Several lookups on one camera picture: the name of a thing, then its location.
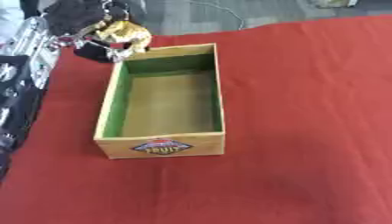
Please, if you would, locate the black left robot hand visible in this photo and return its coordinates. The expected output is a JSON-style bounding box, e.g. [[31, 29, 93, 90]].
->
[[44, 0, 153, 64]]

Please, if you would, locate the yellow soft toy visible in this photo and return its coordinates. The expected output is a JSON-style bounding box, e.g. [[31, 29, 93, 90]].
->
[[93, 20, 153, 57]]

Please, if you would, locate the tan cardboard box green inside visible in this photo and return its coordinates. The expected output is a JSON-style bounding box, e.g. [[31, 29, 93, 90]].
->
[[92, 43, 227, 160]]

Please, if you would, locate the pale yellowish bag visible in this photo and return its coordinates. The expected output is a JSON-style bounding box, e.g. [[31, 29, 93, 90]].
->
[[311, 0, 361, 9]]

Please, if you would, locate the thin white cable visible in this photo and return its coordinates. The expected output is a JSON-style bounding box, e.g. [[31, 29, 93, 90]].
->
[[188, 0, 249, 32]]

